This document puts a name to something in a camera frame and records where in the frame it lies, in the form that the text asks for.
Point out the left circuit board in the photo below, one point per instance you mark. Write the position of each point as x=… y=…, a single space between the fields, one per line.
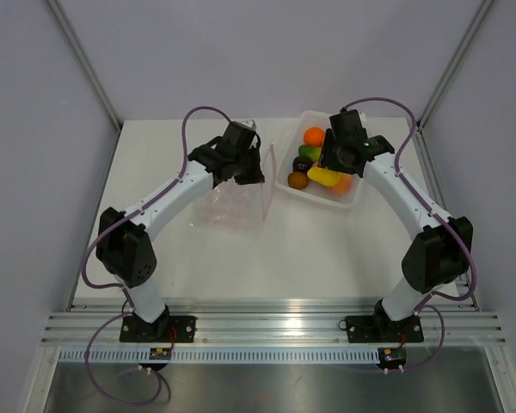
x=163 y=354

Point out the brown toy kiwi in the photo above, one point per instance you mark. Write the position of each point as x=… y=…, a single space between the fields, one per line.
x=298 y=180

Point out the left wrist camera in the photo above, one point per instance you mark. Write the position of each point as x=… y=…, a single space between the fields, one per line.
x=250 y=124

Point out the green orange toy mango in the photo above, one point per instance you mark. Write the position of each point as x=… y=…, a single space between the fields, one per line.
x=311 y=152

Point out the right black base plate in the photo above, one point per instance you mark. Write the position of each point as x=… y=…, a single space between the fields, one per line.
x=373 y=330

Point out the yellow toy lemon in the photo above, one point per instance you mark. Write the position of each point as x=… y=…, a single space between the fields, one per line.
x=325 y=177

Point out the aluminium frame rail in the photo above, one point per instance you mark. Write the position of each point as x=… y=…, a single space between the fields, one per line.
x=271 y=322

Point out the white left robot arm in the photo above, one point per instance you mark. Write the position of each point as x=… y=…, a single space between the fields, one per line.
x=125 y=238

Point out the circuit board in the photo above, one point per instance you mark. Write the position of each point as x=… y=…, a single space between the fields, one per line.
x=163 y=354
x=392 y=357

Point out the clear zip top bag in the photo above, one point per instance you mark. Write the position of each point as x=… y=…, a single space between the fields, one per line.
x=234 y=208

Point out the orange toy peach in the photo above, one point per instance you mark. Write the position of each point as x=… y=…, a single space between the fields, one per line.
x=342 y=186

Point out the black toy avocado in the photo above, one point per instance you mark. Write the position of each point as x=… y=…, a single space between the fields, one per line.
x=302 y=164

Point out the right circuit board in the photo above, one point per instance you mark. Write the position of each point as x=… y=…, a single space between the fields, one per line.
x=392 y=357

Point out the orange toy fruit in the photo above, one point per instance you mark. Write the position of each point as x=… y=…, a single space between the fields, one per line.
x=314 y=136

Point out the white slotted cable duct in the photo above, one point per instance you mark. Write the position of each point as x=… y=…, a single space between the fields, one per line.
x=227 y=355

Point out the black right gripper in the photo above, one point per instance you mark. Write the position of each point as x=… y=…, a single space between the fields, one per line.
x=327 y=159

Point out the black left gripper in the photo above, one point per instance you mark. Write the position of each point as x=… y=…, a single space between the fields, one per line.
x=255 y=177

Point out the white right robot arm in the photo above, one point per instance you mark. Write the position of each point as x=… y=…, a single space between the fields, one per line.
x=440 y=244

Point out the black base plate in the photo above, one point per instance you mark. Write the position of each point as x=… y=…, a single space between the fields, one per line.
x=177 y=329
x=373 y=330

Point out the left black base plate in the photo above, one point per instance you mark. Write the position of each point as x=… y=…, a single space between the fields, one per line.
x=177 y=329

